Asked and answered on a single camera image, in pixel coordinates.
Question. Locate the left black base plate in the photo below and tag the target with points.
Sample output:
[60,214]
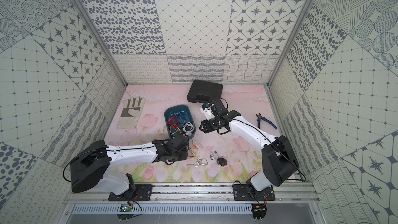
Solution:
[142,192]

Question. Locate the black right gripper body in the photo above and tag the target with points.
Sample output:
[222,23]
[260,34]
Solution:
[212,125]

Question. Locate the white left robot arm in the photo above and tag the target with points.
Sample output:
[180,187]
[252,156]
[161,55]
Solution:
[93,168]

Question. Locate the white slotted cable duct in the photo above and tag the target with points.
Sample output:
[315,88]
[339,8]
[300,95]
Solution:
[164,208]

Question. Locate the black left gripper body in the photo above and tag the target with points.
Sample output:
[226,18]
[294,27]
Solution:
[182,141]

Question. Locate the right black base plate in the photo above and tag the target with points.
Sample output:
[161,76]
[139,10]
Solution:
[244,192]

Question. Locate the aluminium rail frame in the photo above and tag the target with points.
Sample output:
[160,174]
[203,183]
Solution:
[288,192]

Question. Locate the beige watch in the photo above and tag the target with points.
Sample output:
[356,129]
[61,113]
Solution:
[191,153]

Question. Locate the red watch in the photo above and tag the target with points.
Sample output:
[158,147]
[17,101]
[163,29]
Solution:
[173,122]

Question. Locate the silver white watch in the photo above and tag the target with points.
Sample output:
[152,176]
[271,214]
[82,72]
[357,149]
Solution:
[188,128]

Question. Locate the black plastic tool case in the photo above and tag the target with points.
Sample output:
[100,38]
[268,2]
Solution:
[204,92]

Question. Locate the grey white work glove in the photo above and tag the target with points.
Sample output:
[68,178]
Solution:
[131,113]

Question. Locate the dark brown watch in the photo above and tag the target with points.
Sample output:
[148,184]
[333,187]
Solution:
[222,161]

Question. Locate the blue handled pliers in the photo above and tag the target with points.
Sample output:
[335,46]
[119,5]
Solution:
[260,118]

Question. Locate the blue watch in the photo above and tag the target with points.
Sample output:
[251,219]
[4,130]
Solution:
[182,116]

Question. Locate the teal storage box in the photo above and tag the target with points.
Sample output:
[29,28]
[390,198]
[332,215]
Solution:
[172,132]

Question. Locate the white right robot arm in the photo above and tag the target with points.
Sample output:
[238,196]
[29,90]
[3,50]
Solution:
[279,161]

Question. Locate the silver rhinestone watch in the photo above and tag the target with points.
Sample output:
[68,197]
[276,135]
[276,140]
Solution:
[198,163]

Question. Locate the orange white digital watch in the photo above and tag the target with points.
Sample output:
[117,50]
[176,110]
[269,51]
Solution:
[197,145]

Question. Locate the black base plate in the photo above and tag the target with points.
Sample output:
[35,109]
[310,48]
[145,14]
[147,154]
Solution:
[244,192]
[142,192]

